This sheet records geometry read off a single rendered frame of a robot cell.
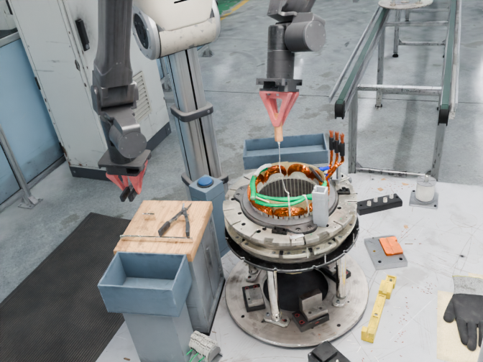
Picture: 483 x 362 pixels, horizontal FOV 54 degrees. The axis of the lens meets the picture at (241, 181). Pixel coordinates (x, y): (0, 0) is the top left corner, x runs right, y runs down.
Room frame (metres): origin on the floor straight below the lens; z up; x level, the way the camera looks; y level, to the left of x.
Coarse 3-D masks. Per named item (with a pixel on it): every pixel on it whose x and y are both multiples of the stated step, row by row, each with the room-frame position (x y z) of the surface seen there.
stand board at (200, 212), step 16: (144, 208) 1.00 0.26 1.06; (160, 208) 0.99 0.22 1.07; (176, 208) 0.98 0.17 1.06; (192, 208) 0.97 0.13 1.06; (208, 208) 0.96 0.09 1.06; (144, 224) 0.94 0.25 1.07; (160, 224) 0.93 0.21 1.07; (176, 224) 0.92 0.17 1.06; (192, 224) 0.91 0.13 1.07; (192, 256) 0.81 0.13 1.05
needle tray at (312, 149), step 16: (256, 144) 1.29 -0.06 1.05; (272, 144) 1.29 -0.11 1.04; (288, 144) 1.28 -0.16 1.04; (304, 144) 1.28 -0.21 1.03; (320, 144) 1.27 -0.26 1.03; (256, 160) 1.19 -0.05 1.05; (272, 160) 1.19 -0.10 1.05; (288, 160) 1.18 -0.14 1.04; (304, 160) 1.18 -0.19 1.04; (320, 160) 1.17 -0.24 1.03
